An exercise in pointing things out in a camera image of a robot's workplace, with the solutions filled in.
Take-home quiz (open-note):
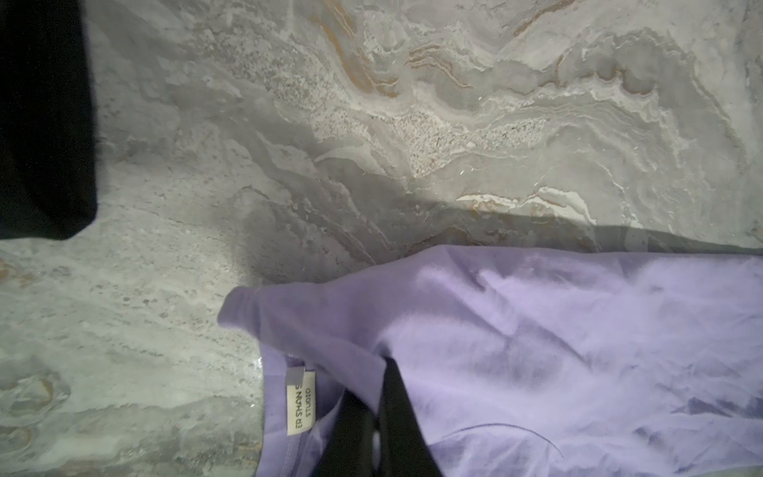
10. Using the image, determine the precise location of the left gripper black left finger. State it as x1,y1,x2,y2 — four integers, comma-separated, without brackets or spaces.
312,391,376,477

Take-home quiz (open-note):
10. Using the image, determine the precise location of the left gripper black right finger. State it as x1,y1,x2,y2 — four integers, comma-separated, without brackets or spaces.
378,358,442,477

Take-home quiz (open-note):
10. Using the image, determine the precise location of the purple t-shirt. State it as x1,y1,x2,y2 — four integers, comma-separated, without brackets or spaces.
219,246,762,476

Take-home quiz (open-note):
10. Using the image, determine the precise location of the folded black t-shirt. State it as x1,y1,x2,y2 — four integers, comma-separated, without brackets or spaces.
1,1,97,240

